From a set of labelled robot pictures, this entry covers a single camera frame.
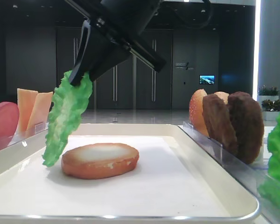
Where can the right cheese slice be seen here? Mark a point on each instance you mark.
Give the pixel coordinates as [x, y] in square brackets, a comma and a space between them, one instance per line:
[40, 109]

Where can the cheese slice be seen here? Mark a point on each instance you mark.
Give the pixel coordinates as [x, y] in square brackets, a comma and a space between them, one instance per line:
[25, 102]
[40, 109]

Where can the sesame top bun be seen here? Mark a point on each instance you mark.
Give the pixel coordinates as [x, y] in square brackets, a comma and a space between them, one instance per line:
[196, 111]

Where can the white serving tray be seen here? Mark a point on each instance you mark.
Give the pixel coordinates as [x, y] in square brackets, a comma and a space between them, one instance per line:
[175, 182]

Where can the right dark door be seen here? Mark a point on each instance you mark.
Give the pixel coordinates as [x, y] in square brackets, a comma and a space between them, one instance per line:
[153, 89]

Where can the left meat patty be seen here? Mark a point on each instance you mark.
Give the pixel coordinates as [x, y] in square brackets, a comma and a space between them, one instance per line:
[217, 120]

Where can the left cheese slice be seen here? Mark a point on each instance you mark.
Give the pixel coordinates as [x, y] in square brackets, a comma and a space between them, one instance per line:
[25, 102]

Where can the right meat patty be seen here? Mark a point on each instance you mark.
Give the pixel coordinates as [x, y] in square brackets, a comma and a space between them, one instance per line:
[247, 121]

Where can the pale bun behind patties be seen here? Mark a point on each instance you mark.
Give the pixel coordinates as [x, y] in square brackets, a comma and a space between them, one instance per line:
[222, 95]

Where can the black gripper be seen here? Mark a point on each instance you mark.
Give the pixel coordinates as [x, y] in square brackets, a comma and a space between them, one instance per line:
[112, 31]

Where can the front tomato slice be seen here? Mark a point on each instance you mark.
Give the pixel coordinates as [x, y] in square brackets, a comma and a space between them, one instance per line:
[9, 117]

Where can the right clear acrylic rack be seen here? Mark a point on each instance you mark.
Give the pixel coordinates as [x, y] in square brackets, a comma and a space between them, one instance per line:
[254, 177]

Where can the middle dark door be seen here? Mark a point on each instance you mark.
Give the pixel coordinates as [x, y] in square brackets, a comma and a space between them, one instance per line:
[115, 87]

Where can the bottom bun slice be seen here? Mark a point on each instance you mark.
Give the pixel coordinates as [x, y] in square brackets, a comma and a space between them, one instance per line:
[99, 160]

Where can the meat patty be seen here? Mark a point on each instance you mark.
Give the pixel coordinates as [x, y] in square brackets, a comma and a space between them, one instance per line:
[217, 120]
[247, 121]

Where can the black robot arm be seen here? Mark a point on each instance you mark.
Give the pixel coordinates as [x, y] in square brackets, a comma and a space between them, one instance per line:
[79, 4]

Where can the small wall screen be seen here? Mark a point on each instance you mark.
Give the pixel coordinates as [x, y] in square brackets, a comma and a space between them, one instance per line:
[206, 79]

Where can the clear acrylic rack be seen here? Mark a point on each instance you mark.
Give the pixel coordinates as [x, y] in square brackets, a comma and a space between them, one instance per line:
[254, 177]
[21, 136]

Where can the left clear acrylic rack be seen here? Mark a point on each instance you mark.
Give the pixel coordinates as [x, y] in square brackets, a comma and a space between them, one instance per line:
[21, 136]

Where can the potted plants white planter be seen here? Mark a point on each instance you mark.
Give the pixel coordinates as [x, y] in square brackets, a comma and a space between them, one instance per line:
[268, 98]

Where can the green lettuce leaf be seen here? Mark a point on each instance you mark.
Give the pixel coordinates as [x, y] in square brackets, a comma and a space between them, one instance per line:
[276, 163]
[69, 102]

